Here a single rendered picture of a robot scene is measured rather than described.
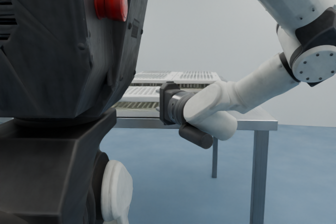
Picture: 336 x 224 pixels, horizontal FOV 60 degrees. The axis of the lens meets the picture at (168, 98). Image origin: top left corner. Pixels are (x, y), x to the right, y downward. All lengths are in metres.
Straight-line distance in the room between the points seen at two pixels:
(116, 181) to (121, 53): 0.18
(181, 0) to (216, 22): 0.61
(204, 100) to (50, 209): 0.40
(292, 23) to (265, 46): 3.90
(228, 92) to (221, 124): 0.09
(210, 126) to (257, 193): 0.49
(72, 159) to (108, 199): 0.12
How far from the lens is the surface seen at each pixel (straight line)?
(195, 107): 0.63
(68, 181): 0.32
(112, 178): 0.42
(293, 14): 0.48
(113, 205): 0.43
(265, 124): 0.98
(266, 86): 0.58
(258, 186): 1.08
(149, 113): 0.96
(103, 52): 0.30
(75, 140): 0.33
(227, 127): 0.67
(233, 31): 4.37
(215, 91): 0.61
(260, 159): 1.04
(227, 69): 4.37
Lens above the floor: 1.09
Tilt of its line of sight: 10 degrees down
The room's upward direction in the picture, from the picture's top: straight up
